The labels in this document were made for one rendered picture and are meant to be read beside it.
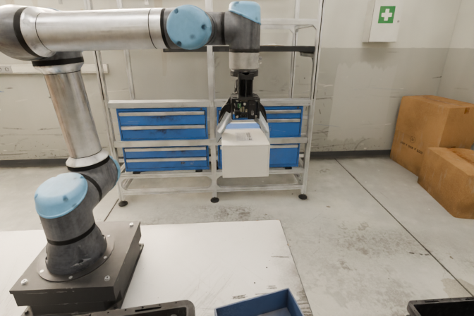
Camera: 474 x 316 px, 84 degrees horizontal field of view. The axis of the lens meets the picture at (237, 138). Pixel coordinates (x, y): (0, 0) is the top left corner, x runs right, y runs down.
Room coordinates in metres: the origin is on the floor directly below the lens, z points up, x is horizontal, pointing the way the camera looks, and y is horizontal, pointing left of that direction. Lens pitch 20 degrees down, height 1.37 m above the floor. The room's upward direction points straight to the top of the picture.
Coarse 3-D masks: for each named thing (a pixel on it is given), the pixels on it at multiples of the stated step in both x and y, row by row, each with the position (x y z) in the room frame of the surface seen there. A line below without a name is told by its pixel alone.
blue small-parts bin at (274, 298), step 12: (288, 288) 0.51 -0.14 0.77; (252, 300) 0.48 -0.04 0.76; (264, 300) 0.49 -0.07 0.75; (276, 300) 0.50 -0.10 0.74; (288, 300) 0.50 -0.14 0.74; (216, 312) 0.44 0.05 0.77; (228, 312) 0.46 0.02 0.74; (240, 312) 0.47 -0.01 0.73; (252, 312) 0.48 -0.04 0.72; (264, 312) 0.49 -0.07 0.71; (276, 312) 0.49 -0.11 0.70; (288, 312) 0.49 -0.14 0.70; (300, 312) 0.44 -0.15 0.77
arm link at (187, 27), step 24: (0, 24) 0.54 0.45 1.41; (24, 24) 0.54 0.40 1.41; (48, 24) 0.54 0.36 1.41; (72, 24) 0.54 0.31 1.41; (96, 24) 0.53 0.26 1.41; (120, 24) 0.53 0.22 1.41; (144, 24) 0.53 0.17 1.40; (168, 24) 0.51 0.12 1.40; (192, 24) 0.51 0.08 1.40; (0, 48) 0.56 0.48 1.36; (24, 48) 0.54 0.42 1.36; (48, 48) 0.56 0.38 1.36; (72, 48) 0.55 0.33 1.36; (96, 48) 0.55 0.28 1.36; (120, 48) 0.55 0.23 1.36; (144, 48) 0.56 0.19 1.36; (168, 48) 0.56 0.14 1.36; (192, 48) 0.52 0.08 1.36
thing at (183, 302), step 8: (152, 304) 0.34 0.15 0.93; (160, 304) 0.34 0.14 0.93; (168, 304) 0.34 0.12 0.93; (176, 304) 0.34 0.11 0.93; (184, 304) 0.34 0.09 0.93; (192, 304) 0.34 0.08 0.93; (96, 312) 0.33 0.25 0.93; (104, 312) 0.33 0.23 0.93; (112, 312) 0.33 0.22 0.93; (120, 312) 0.33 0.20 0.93; (128, 312) 0.33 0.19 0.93; (136, 312) 0.33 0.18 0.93; (144, 312) 0.33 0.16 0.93; (152, 312) 0.33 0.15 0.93; (160, 312) 0.33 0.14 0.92; (192, 312) 0.33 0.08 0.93
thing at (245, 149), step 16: (240, 128) 0.74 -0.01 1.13; (256, 128) 0.74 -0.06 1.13; (224, 144) 0.61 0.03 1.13; (240, 144) 0.61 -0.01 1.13; (256, 144) 0.61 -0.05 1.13; (224, 160) 0.60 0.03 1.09; (240, 160) 0.60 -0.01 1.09; (256, 160) 0.61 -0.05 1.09; (224, 176) 0.60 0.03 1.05; (240, 176) 0.60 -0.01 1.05; (256, 176) 0.61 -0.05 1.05
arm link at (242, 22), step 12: (228, 12) 0.67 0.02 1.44; (240, 12) 0.65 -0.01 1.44; (252, 12) 0.65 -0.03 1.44; (228, 24) 0.65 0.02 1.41; (240, 24) 0.65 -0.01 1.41; (252, 24) 0.65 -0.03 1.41; (228, 36) 0.65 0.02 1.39; (240, 36) 0.65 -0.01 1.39; (252, 36) 0.65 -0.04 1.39; (240, 48) 0.65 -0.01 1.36; (252, 48) 0.65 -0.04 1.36
